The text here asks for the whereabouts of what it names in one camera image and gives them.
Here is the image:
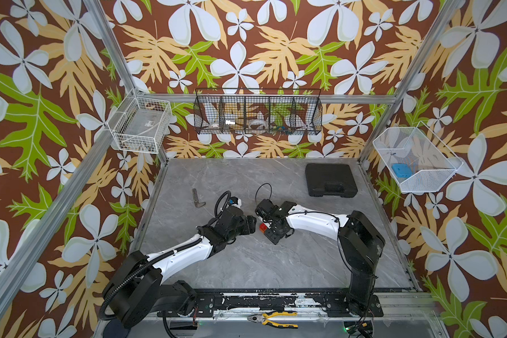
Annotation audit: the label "black wire basket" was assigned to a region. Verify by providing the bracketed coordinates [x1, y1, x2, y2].
[193, 87, 323, 135]

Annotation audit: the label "white wire basket right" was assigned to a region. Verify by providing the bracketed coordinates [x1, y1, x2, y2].
[373, 122, 463, 194]

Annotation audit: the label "white wire basket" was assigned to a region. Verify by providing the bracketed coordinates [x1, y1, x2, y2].
[108, 90, 173, 154]
[373, 122, 463, 194]

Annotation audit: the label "grey metal tool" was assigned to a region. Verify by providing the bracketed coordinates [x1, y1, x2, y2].
[192, 188, 206, 208]

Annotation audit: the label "black plastic tool case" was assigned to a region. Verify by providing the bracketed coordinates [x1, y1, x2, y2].
[305, 163, 359, 198]

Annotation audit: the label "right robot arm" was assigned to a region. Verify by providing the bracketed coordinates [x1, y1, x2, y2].
[256, 199, 385, 316]

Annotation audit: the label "yellow handled pliers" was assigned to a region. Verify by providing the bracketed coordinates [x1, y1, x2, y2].
[247, 310, 299, 330]

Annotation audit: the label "black round disc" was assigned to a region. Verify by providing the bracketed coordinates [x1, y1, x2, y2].
[102, 319, 131, 338]

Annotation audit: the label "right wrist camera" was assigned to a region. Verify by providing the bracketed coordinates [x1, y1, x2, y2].
[255, 199, 279, 223]

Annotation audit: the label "white wire basket left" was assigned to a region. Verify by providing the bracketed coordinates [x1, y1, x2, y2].
[108, 90, 173, 154]

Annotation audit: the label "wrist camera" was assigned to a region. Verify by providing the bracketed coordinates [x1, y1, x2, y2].
[255, 199, 279, 223]
[228, 196, 242, 208]

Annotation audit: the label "black mounting rail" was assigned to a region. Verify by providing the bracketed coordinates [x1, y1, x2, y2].
[158, 288, 384, 318]

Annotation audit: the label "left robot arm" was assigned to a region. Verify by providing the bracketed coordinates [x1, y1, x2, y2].
[99, 206, 257, 329]

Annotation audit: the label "blue object in basket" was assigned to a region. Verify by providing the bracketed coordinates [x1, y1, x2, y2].
[392, 163, 414, 180]

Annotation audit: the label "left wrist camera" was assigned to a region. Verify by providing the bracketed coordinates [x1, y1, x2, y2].
[228, 196, 242, 208]

